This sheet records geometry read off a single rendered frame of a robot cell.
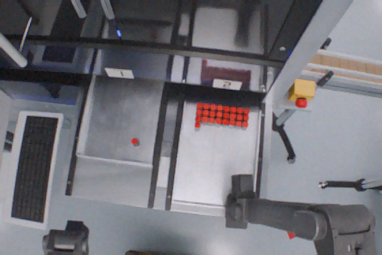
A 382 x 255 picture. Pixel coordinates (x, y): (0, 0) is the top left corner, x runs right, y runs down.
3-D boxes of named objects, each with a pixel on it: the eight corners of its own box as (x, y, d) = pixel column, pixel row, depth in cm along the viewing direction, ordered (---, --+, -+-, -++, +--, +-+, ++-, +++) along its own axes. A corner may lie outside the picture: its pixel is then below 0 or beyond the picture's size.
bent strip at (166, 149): (163, 144, 113) (162, 140, 107) (172, 145, 113) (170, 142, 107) (157, 185, 109) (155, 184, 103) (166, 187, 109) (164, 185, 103)
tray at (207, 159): (185, 104, 116) (185, 101, 113) (258, 113, 116) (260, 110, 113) (172, 202, 108) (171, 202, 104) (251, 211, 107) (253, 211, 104)
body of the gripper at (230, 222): (249, 196, 99) (253, 193, 92) (245, 229, 97) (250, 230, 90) (228, 193, 100) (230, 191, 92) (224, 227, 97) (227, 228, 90)
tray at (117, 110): (97, 66, 120) (95, 62, 116) (166, 72, 119) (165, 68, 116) (78, 156, 111) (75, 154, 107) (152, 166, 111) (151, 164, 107)
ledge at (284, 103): (277, 73, 123) (279, 71, 121) (310, 78, 122) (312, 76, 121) (277, 108, 119) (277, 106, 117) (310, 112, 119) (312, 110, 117)
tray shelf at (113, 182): (86, 67, 121) (84, 65, 120) (272, 86, 121) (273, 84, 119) (61, 194, 109) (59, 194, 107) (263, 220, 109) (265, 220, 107)
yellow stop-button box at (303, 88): (288, 81, 111) (294, 72, 104) (307, 84, 111) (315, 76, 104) (288, 101, 109) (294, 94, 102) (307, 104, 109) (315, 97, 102)
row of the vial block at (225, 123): (194, 118, 115) (195, 114, 110) (246, 125, 115) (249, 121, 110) (194, 125, 114) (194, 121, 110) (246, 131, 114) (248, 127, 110)
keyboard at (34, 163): (27, 115, 122) (24, 114, 119) (59, 118, 122) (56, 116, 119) (11, 217, 111) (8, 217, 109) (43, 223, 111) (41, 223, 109)
